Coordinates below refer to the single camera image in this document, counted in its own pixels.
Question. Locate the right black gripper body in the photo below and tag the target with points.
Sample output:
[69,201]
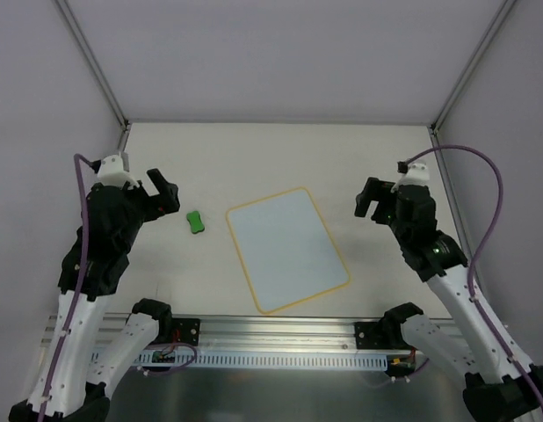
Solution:
[381,200]

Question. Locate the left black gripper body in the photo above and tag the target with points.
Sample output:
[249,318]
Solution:
[153,200]

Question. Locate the green whiteboard eraser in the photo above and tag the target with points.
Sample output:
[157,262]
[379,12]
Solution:
[195,222]

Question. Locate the yellow framed small whiteboard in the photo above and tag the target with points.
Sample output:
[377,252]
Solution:
[286,251]

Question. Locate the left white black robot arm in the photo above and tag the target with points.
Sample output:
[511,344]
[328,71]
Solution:
[71,386]

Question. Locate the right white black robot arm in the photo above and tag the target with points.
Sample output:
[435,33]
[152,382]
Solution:
[497,379]

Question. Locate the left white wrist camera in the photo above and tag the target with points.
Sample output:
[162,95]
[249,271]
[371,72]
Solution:
[113,171]

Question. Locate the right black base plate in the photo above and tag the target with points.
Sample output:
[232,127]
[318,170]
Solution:
[377,335]

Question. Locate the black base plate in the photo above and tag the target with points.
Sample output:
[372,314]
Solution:
[377,335]
[185,330]

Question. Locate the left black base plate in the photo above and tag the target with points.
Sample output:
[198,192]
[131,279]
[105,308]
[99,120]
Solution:
[185,330]

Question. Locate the aluminium mounting rail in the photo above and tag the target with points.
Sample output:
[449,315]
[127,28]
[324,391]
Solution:
[278,333]

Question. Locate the left aluminium frame post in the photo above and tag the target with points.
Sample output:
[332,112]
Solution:
[84,47]

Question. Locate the aluminium frame post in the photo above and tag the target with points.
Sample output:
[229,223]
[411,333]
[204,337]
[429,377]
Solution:
[84,47]
[483,45]

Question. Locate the white slotted cable duct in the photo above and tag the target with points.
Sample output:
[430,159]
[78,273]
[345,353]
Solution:
[343,361]

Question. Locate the right aluminium frame post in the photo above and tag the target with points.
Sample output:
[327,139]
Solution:
[483,45]

